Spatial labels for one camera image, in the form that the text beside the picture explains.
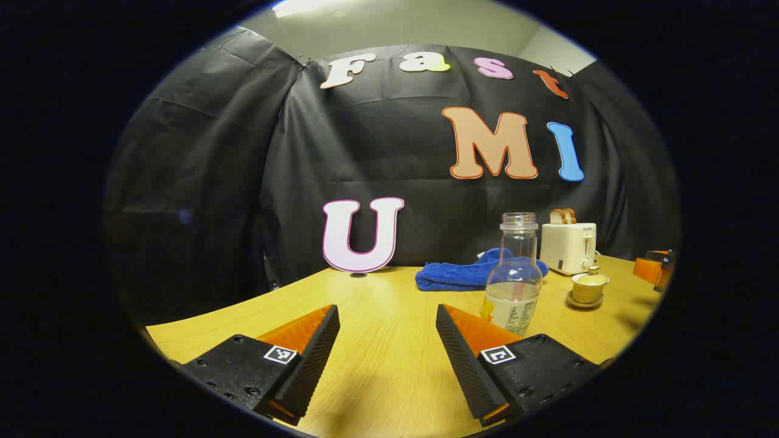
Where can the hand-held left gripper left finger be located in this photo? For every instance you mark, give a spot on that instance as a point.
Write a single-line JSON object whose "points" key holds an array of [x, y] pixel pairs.
{"points": [[313, 359]]}

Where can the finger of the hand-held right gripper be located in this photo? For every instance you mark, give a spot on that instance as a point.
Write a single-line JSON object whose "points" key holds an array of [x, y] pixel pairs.
{"points": [[646, 271], [664, 283]]}

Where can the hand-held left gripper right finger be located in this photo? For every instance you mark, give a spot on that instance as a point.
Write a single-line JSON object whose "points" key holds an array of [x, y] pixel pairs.
{"points": [[465, 365]]}

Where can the cream teacup lid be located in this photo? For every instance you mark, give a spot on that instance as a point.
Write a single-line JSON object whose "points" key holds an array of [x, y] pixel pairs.
{"points": [[590, 278]]}

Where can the cream teacup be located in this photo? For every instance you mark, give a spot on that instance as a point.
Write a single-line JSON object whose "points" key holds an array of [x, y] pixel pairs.
{"points": [[586, 294]]}

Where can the clear glass water bottle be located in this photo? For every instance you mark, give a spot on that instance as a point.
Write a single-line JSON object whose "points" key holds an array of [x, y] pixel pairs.
{"points": [[514, 292]]}

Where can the cream saucer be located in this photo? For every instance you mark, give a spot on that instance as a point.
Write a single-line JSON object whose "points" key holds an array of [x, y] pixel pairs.
{"points": [[584, 303]]}

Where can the white toaster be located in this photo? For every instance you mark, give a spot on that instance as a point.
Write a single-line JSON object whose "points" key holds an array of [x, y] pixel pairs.
{"points": [[566, 246]]}

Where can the blue towel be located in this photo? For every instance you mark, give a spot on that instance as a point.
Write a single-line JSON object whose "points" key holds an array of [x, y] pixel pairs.
{"points": [[444, 277]]}

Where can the toast bread slice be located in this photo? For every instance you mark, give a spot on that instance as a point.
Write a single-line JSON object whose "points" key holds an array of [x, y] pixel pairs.
{"points": [[571, 215], [557, 216]]}

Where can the black backdrop cloth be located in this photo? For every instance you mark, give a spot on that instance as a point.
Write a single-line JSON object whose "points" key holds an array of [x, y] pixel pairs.
{"points": [[365, 152]]}

